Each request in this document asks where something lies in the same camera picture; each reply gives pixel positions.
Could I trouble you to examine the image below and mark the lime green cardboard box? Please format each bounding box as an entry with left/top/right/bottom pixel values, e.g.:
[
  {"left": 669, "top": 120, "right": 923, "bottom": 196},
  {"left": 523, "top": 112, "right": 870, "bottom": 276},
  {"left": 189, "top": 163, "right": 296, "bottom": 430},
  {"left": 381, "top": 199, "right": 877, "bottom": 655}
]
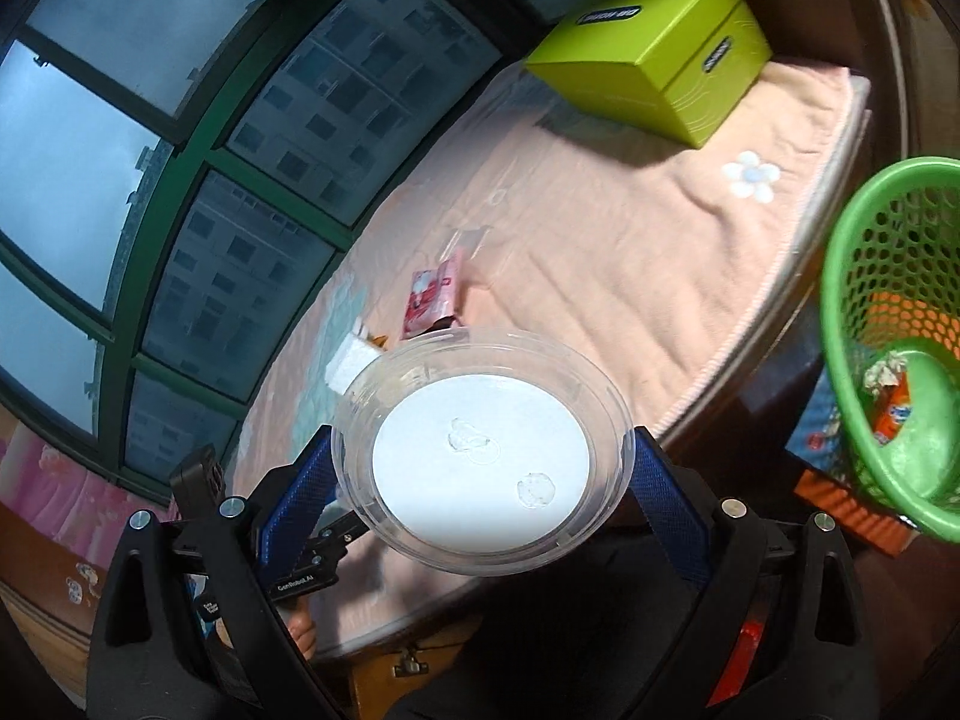
[{"left": 523, "top": 0, "right": 773, "bottom": 149}]

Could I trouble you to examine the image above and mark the green window frame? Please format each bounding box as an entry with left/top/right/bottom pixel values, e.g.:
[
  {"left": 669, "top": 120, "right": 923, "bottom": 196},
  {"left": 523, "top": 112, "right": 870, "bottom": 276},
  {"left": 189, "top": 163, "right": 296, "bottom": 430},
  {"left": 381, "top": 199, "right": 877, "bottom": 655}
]
[{"left": 0, "top": 0, "right": 586, "bottom": 496}]

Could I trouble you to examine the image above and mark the printed blue bag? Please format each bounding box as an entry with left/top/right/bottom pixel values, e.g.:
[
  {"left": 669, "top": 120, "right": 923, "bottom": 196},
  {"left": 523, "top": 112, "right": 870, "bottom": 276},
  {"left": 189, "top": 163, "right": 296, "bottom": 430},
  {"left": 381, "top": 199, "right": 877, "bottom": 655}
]
[{"left": 787, "top": 382, "right": 856, "bottom": 475}]

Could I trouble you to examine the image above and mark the crumpled white paper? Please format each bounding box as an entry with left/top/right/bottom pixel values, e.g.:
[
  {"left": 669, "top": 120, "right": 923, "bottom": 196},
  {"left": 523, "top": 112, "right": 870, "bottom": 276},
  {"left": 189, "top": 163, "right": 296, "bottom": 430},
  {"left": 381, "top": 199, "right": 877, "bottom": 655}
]
[{"left": 862, "top": 349, "right": 908, "bottom": 392}]

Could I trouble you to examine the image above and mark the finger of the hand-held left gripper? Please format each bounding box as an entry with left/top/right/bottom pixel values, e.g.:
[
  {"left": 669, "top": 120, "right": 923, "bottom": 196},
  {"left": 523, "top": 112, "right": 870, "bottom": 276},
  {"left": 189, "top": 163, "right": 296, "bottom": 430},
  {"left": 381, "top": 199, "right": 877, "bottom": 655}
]
[{"left": 315, "top": 506, "right": 376, "bottom": 556}]

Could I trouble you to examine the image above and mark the round table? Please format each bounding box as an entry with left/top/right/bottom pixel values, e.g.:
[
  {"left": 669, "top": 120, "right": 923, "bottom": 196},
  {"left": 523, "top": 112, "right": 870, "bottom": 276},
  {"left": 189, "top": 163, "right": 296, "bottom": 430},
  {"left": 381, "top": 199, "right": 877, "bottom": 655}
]
[{"left": 315, "top": 67, "right": 875, "bottom": 665}]

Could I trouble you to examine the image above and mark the clear rectangular plastic container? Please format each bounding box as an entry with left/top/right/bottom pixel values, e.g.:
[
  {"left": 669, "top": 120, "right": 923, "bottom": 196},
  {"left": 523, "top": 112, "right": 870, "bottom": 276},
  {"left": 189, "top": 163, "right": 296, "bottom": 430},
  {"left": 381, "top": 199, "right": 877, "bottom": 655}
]
[{"left": 442, "top": 225, "right": 492, "bottom": 271}]

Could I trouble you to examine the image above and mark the pink printed curtain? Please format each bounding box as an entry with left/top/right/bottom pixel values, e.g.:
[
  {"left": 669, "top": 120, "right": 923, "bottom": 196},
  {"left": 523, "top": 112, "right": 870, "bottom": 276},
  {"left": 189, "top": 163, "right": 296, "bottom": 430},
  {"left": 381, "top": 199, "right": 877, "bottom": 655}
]
[{"left": 0, "top": 405, "right": 177, "bottom": 541}]

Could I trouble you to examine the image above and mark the clear round plastic container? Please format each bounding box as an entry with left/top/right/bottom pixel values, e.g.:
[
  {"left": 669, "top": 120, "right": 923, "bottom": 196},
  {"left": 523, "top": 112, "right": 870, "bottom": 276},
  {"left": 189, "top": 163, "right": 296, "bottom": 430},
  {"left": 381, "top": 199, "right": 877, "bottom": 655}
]
[{"left": 330, "top": 328, "right": 637, "bottom": 578}]

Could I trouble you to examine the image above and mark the orange snack packet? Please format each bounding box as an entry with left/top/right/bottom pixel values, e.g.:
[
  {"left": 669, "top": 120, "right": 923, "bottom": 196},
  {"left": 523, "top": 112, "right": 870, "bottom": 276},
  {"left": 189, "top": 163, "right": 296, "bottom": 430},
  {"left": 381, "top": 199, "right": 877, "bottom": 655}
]
[{"left": 870, "top": 371, "right": 913, "bottom": 445}]

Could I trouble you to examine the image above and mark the orange brown box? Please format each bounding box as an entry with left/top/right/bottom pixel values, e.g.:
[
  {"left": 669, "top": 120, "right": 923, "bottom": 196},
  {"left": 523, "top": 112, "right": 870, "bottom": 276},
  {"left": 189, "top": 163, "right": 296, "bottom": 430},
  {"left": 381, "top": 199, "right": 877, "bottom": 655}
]
[{"left": 793, "top": 465, "right": 920, "bottom": 557}]

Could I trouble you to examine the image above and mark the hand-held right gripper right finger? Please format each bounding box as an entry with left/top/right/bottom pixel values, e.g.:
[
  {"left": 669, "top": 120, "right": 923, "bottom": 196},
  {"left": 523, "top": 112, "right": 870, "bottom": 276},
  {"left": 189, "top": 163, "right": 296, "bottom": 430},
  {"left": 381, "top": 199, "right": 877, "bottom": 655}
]
[{"left": 630, "top": 426, "right": 875, "bottom": 720}]

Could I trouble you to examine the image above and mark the metal tube frame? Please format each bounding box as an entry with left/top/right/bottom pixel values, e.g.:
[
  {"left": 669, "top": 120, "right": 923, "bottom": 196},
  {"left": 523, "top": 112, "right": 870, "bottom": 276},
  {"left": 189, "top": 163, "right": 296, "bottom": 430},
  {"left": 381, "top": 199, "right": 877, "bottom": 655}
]
[{"left": 855, "top": 0, "right": 927, "bottom": 158}]

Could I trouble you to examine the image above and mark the pink printed blanket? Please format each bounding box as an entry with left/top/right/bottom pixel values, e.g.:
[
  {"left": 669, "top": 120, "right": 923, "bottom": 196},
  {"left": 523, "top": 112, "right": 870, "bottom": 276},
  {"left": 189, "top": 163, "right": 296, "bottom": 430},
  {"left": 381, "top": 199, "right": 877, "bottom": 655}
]
[{"left": 221, "top": 60, "right": 875, "bottom": 661}]

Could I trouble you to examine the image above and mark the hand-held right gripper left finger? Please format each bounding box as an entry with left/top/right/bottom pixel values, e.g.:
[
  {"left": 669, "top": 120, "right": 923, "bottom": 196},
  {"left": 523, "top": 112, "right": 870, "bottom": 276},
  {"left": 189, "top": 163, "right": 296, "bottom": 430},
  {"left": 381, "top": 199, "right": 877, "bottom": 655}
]
[{"left": 86, "top": 424, "right": 346, "bottom": 720}]

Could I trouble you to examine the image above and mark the wooden cabinet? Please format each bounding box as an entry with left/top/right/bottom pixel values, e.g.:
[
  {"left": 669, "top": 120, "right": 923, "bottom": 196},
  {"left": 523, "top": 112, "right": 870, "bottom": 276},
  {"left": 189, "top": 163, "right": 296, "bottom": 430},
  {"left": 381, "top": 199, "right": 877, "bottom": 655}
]
[{"left": 349, "top": 611, "right": 488, "bottom": 720}]

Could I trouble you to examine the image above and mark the white paper piece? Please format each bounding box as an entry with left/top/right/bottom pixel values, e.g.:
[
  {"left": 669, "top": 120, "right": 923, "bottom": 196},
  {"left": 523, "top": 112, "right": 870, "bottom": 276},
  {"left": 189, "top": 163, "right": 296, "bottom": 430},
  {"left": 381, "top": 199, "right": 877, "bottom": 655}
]
[{"left": 326, "top": 324, "right": 385, "bottom": 392}]

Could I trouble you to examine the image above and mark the red snack packet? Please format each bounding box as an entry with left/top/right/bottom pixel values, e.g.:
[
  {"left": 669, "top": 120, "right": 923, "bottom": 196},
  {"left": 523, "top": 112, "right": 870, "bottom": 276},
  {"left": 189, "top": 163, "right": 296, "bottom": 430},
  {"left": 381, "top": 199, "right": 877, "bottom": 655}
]
[{"left": 401, "top": 255, "right": 462, "bottom": 340}]

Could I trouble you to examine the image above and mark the person's left hand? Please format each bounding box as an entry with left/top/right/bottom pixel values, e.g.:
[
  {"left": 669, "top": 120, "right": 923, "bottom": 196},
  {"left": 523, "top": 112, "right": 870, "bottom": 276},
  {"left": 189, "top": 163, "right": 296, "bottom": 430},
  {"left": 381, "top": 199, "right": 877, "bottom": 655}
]
[{"left": 285, "top": 604, "right": 320, "bottom": 657}]

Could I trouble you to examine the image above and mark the green plastic mesh basket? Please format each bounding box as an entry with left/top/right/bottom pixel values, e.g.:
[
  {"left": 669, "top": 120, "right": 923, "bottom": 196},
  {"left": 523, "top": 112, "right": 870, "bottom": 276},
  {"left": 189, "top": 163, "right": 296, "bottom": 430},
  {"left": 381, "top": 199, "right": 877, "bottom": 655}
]
[{"left": 820, "top": 157, "right": 960, "bottom": 543}]

